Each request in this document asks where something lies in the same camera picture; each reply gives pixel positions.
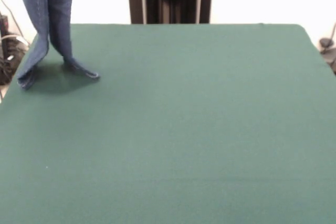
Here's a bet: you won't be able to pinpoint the black cable with plug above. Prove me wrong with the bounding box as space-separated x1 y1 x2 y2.
319 22 336 75

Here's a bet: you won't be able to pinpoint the black cable bundle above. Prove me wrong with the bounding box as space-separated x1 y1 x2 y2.
0 14 30 86

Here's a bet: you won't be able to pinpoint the dark green table cloth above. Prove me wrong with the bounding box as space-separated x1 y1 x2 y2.
0 24 336 224

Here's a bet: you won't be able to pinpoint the blue denim jeans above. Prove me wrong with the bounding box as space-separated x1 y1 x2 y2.
12 0 101 90

